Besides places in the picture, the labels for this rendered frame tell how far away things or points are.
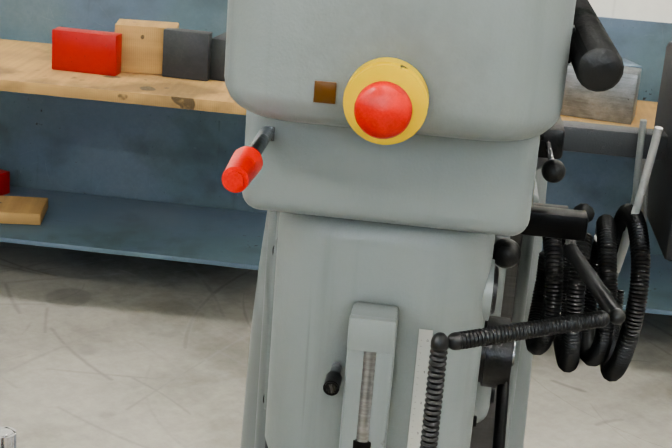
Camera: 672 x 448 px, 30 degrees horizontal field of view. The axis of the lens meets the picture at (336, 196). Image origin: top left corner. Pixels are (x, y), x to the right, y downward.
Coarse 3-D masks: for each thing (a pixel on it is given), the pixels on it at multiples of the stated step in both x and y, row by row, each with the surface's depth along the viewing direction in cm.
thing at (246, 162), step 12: (264, 132) 100; (252, 144) 96; (264, 144) 97; (240, 156) 91; (252, 156) 91; (228, 168) 88; (240, 168) 88; (252, 168) 90; (228, 180) 88; (240, 180) 88
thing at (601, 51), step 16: (576, 0) 113; (576, 16) 104; (592, 16) 104; (576, 32) 99; (592, 32) 96; (576, 48) 94; (592, 48) 91; (608, 48) 90; (576, 64) 91; (592, 64) 91; (608, 64) 91; (592, 80) 91; (608, 80) 91
